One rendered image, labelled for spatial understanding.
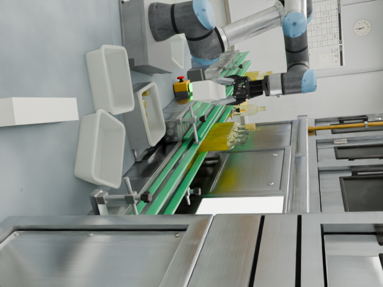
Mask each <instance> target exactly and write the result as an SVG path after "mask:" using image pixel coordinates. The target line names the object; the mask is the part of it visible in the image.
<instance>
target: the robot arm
mask: <svg viewBox="0 0 383 287"><path fill-rule="evenodd" d="M312 12H313V7H312V0H277V1H276V2H275V4H274V6H273V7H270V8H267V9H265V10H262V11H260V12H258V13H255V14H253V15H250V16H248V17H245V18H243V19H240V20H238V21H235V22H233V23H230V24H228V25H225V26H223V27H218V26H216V25H215V14H214V10H213V8H212V6H211V4H210V2H209V1H208V0H192V1H186V2H180V3H174V4H168V3H161V2H153V3H151V4H150V5H149V10H148V19H149V25H150V30H151V32H152V35H153V37H154V38H155V40H156V41H158V42H161V41H165V40H167V39H169V38H171V37H173V36H175V35H177V34H185V37H186V41H187V43H188V46H189V50H190V54H191V56H192V58H193V60H194V61H195V62H196V63H197V64H202V65H210V64H214V63H216V62H217V61H218V60H219V59H220V56H221V54H223V53H225V52H226V50H227V48H228V47H230V46H233V45H235V44H237V43H240V42H242V41H244V40H247V39H250V38H252V37H255V36H257V35H260V34H262V33H264V32H267V31H270V30H272V29H274V28H277V27H279V26H281V27H282V30H283V36H284V45H285V52H286V62H287V72H284V73H274V74H269V76H268V75H266V76H264V79H262V80H253V81H251V78H250V77H248V76H239V75H230V76H226V77H220V78H217V79H213V80H212V81H213V82H215V83H218V84H226V85H228V86H232V85H233V87H234V90H233V95H229V96H227V97H226V98H225V99H220V100H216V101H212V102H211V104H214V105H239V104H241V103H243V102H245V101H246V99H248V100H249V99H252V98H254V97H258V96H261V95H263V91H264V92H265V95H266V96H270V95H271V96H276V95H277V98H278V97H280V95H293V94H300V93H303V94H305V93H308V92H314V91H315V90H317V83H316V71H315V70H314V69H309V54H308V37H307V24H309V22H310V21H311V19H312Z"/></svg>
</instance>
